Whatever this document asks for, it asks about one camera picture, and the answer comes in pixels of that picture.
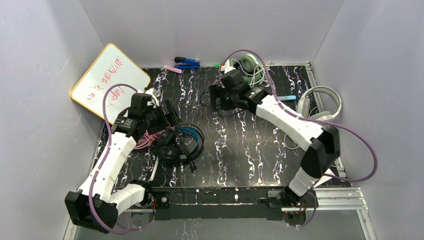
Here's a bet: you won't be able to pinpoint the black blue headphones with cable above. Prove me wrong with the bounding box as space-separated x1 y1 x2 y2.
152 124 205 173

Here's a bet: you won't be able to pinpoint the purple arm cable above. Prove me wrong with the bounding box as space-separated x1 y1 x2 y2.
223 49 379 229
86 83 147 235

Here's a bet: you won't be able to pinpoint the pink marker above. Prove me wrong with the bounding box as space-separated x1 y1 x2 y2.
163 65 183 74

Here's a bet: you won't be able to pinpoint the green headphones with cable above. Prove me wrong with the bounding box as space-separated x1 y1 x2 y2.
221 53 272 87

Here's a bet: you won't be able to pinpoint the light blue marker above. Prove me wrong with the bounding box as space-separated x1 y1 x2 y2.
277 95 297 101

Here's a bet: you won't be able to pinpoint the white green marker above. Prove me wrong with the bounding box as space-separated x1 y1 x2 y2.
148 158 160 182

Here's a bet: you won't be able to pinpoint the yellow framed whiteboard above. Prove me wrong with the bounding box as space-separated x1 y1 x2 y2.
70 43 151 124

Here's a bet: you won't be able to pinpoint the blue black marker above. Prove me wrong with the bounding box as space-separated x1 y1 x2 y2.
173 56 201 69

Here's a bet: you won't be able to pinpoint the white headphones with cable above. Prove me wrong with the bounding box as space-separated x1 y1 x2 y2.
283 85 343 152

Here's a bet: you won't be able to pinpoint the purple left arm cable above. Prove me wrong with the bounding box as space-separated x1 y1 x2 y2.
86 83 147 235

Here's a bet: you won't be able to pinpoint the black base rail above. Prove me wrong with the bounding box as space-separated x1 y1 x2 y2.
71 185 365 223

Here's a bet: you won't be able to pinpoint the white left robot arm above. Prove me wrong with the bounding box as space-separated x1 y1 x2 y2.
64 92 181 234

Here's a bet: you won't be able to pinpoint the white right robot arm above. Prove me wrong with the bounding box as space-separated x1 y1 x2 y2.
209 66 341 206

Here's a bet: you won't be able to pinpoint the pink headphones with cable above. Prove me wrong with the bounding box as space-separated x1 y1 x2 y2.
134 130 165 150

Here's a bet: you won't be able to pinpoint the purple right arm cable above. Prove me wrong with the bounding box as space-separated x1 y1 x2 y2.
223 49 379 229

